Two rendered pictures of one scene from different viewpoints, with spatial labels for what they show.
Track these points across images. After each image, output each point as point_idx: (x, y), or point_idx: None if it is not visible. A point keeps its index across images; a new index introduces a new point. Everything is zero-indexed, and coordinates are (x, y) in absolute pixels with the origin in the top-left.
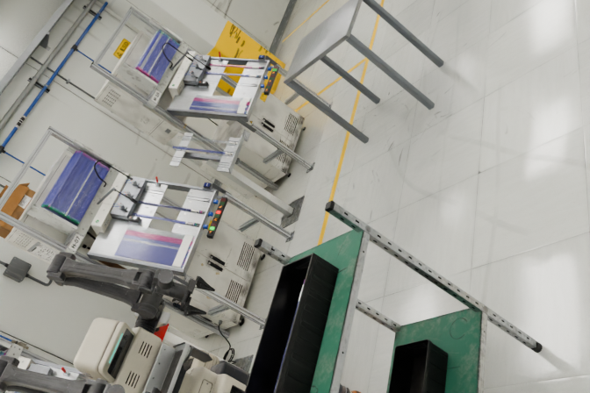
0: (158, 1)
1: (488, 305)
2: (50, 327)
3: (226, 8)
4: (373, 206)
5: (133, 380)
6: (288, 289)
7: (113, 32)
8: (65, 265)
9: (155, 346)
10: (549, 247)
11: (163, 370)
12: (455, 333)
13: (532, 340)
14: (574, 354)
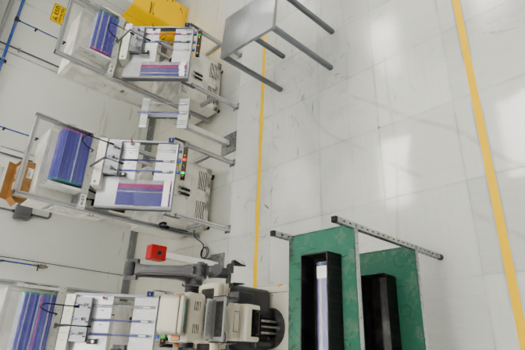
0: None
1: (401, 226)
2: (58, 248)
3: None
4: (298, 145)
5: (195, 329)
6: (307, 269)
7: (65, 19)
8: (137, 269)
9: (202, 301)
10: (439, 189)
11: (212, 316)
12: (398, 263)
13: (438, 255)
14: (466, 262)
